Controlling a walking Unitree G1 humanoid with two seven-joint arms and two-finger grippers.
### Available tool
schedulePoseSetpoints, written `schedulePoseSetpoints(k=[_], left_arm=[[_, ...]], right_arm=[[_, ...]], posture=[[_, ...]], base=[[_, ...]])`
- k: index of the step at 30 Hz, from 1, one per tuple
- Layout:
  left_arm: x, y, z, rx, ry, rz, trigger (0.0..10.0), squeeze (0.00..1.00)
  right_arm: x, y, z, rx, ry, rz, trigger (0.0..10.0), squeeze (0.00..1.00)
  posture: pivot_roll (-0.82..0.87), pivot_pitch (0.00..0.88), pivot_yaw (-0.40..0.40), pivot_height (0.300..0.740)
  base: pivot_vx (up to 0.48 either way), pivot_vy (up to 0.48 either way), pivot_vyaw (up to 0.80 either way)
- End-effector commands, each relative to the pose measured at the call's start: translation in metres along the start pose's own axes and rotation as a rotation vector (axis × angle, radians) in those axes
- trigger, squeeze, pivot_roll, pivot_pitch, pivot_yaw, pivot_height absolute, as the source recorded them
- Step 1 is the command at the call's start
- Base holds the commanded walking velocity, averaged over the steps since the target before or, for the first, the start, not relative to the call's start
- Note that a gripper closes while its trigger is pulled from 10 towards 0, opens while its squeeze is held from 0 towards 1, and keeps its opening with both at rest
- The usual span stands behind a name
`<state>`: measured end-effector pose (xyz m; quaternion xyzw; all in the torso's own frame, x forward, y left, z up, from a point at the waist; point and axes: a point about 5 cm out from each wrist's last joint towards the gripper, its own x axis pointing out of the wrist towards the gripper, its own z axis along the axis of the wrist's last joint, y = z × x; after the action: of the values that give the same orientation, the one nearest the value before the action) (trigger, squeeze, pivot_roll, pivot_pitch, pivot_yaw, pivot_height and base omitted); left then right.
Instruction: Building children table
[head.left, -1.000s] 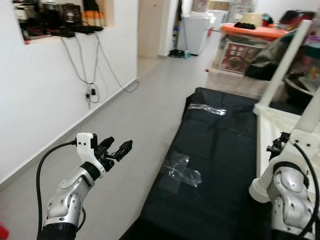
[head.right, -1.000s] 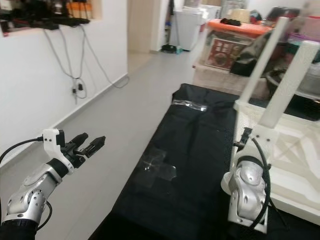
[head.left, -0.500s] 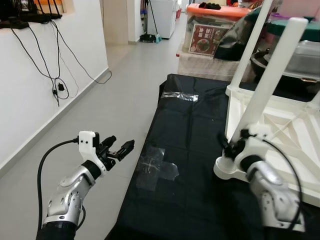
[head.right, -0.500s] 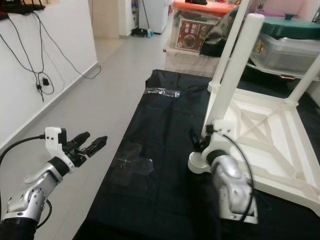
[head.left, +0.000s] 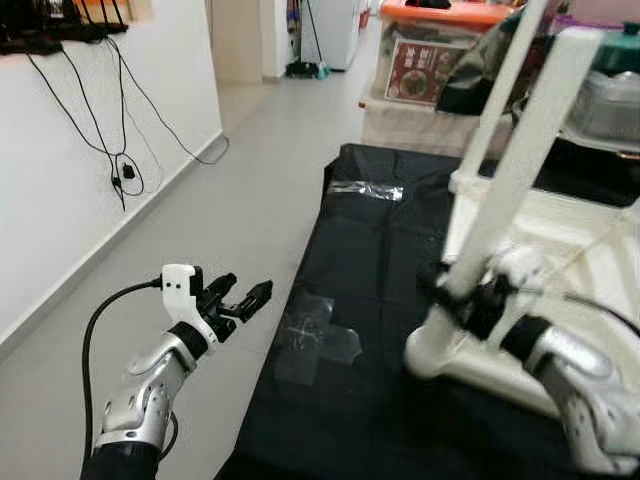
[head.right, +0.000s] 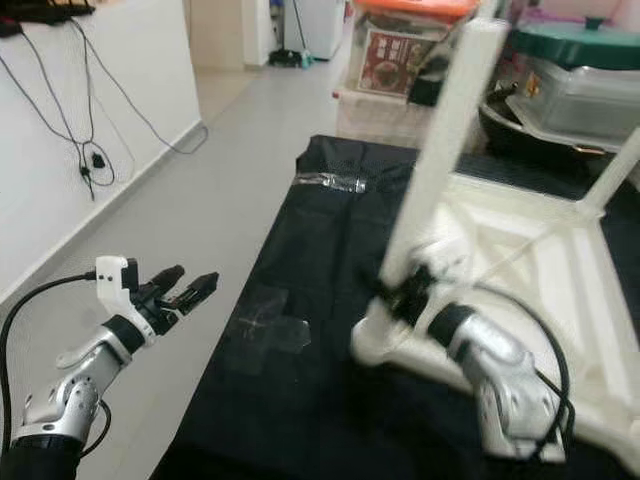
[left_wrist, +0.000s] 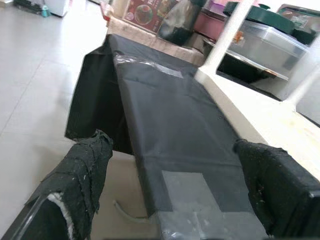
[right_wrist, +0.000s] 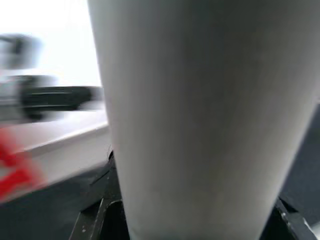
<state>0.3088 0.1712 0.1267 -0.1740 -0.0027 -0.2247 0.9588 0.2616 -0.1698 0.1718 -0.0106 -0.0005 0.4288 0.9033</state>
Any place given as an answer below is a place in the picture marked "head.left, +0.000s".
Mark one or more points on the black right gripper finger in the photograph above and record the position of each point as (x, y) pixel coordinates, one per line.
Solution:
(440, 292)

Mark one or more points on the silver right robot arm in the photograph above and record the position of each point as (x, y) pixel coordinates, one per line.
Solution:
(585, 385)

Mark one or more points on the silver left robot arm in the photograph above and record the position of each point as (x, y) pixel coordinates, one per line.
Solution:
(145, 395)

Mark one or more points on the white plastic children table top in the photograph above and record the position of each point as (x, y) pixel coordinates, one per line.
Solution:
(590, 230)

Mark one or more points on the clear adhesive tape strip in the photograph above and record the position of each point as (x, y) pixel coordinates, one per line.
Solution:
(365, 190)

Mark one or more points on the beige patterned storage box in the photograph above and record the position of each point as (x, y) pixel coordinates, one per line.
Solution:
(410, 130)

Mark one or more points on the black bag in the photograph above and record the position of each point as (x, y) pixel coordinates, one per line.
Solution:
(470, 85)

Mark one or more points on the clear storage box orange lid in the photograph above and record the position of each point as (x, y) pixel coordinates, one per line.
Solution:
(420, 60)

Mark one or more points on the green mop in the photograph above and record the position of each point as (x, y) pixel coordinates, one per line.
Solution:
(308, 70)

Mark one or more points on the clear plastic container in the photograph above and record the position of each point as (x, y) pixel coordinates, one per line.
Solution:
(610, 110)

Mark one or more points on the white appliance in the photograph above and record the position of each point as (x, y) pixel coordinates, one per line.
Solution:
(335, 30)

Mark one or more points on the dark green pot lid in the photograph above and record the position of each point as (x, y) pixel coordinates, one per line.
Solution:
(620, 55)

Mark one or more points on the black router with antennas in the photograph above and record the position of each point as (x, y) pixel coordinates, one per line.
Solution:
(50, 35)

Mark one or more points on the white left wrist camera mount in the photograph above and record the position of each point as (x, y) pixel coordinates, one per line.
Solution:
(180, 285)

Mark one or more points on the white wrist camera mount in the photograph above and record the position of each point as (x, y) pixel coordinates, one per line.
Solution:
(520, 268)
(180, 285)

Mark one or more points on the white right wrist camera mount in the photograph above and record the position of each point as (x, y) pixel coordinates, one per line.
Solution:
(520, 268)

